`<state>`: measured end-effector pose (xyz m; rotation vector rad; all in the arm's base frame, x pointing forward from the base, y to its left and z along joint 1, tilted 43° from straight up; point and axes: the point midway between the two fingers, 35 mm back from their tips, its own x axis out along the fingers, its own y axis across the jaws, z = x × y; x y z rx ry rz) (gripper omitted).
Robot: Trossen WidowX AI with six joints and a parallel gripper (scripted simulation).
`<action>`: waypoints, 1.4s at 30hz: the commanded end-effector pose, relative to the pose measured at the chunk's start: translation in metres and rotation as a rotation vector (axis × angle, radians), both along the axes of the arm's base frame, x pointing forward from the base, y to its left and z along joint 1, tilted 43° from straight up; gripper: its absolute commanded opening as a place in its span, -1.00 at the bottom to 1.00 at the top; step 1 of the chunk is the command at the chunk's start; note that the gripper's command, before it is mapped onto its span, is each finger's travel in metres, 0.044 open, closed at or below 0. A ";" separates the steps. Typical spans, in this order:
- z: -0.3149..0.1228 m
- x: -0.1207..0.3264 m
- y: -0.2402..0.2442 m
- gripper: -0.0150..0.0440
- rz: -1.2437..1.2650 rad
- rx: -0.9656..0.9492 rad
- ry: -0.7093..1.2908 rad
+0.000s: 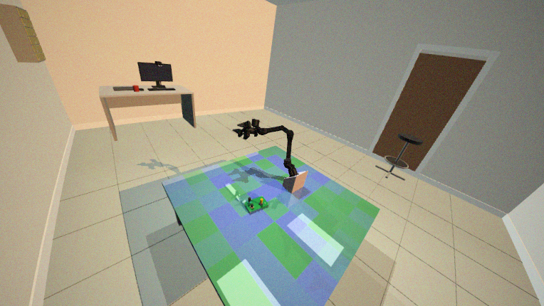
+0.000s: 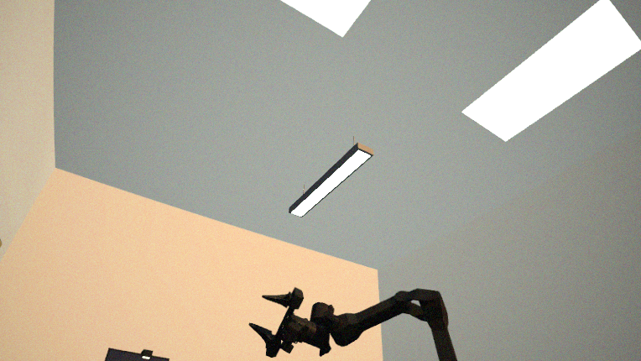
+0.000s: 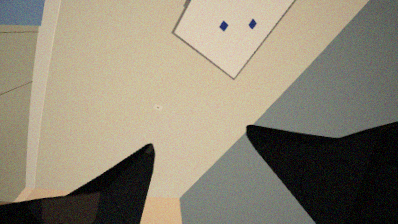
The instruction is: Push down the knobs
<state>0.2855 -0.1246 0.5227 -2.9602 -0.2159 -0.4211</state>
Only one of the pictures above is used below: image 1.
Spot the green circuit board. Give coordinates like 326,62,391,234
244,196,269,213

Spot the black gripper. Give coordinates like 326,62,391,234
232,120,253,137

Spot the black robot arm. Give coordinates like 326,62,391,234
243,119,298,177

